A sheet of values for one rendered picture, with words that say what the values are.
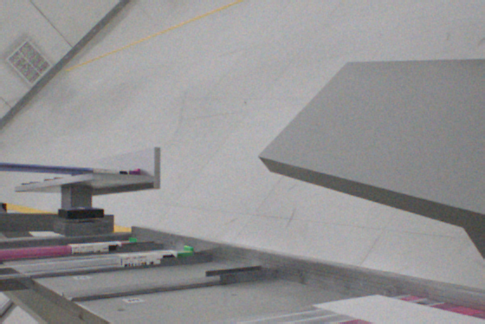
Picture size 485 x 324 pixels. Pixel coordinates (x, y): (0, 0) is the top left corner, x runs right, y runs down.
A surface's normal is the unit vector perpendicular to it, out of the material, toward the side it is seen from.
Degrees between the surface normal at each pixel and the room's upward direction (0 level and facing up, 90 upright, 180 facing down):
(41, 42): 90
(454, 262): 0
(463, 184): 0
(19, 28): 90
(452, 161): 0
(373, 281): 44
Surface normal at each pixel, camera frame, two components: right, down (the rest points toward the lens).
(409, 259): -0.61, -0.68
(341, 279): -0.85, 0.03
